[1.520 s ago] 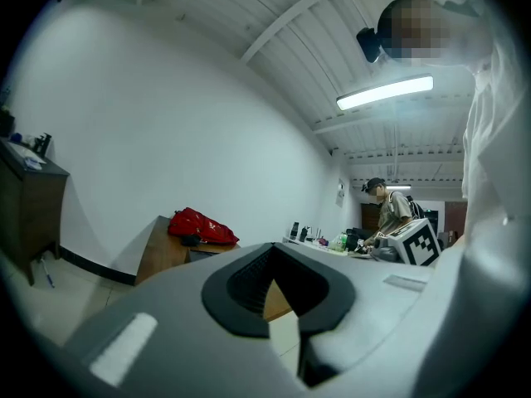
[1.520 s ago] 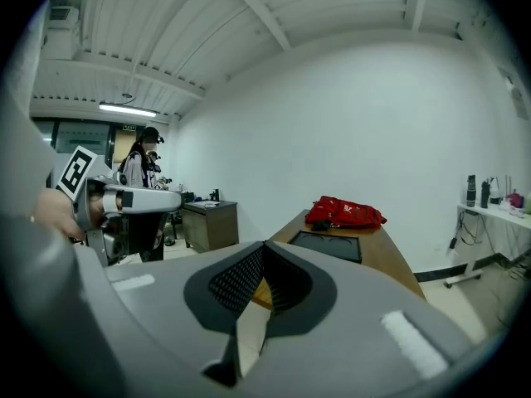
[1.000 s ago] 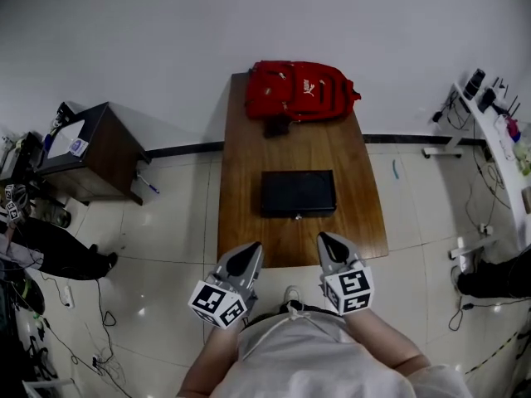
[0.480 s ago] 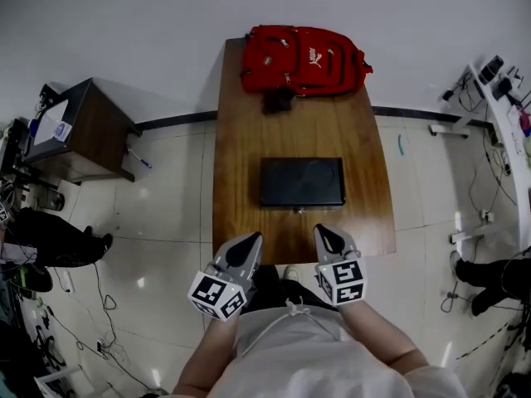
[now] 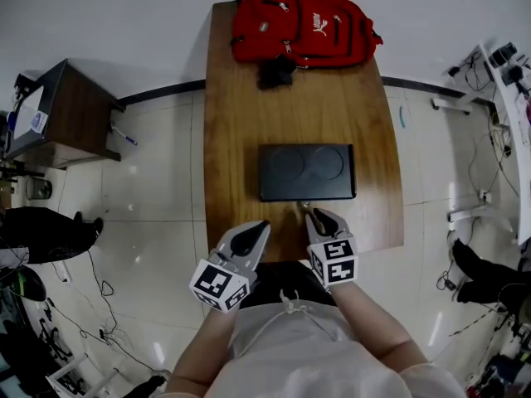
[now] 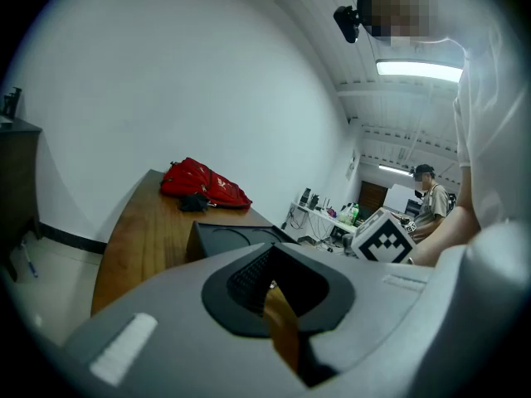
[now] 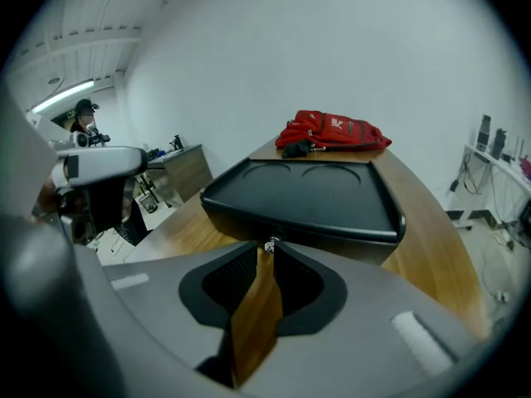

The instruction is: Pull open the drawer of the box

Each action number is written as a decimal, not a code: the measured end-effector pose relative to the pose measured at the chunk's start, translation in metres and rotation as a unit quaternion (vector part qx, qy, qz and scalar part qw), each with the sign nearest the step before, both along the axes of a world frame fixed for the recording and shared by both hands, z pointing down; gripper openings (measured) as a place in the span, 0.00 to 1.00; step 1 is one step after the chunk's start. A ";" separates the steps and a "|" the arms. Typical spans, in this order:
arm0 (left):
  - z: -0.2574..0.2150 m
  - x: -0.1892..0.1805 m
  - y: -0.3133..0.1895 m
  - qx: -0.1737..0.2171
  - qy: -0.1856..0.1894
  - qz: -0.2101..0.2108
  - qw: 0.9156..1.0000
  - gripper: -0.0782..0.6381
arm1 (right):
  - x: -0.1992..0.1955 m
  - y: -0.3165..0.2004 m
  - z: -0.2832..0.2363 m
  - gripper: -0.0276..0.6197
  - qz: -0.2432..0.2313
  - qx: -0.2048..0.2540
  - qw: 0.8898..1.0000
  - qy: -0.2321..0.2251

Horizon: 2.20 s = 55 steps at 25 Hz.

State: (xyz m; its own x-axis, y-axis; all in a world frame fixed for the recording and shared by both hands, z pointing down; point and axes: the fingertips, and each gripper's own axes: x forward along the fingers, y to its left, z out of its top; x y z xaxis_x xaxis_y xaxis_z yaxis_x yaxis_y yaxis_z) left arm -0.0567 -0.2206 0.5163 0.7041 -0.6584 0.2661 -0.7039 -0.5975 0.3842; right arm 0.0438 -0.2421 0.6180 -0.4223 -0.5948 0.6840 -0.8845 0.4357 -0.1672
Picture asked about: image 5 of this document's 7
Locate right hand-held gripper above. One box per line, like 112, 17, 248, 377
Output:
304, 207, 359, 289

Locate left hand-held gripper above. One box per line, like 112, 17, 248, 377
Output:
189, 220, 272, 314

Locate black box with drawer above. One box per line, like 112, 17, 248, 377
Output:
257, 143, 358, 209

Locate person's left forearm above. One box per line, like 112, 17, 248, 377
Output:
164, 303, 242, 391

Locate person's right forearm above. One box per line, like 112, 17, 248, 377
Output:
329, 281, 429, 365

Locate person's black trousers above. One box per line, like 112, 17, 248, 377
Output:
239, 260, 338, 311

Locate person's white shirt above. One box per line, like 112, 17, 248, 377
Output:
152, 289, 466, 398

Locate white desk foot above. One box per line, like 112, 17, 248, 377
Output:
446, 204, 516, 232
430, 95, 475, 116

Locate black pouch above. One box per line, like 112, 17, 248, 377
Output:
256, 54, 298, 91

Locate blue and white pen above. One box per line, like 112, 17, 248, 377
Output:
110, 124, 139, 147

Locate red backpack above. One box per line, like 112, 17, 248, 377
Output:
230, 0, 384, 70

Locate white desk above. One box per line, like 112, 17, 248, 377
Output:
475, 43, 531, 246

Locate dark wooden side cabinet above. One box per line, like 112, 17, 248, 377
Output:
2, 58, 127, 170

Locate small round waste bin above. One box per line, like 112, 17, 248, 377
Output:
24, 176, 54, 201

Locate white paper sheet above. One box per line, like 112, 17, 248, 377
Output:
11, 85, 51, 141

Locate black floor cable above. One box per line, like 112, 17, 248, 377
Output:
49, 250, 172, 379

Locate white metal frame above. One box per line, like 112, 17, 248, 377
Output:
44, 353, 122, 398

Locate black camera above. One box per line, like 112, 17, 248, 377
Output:
488, 41, 519, 69

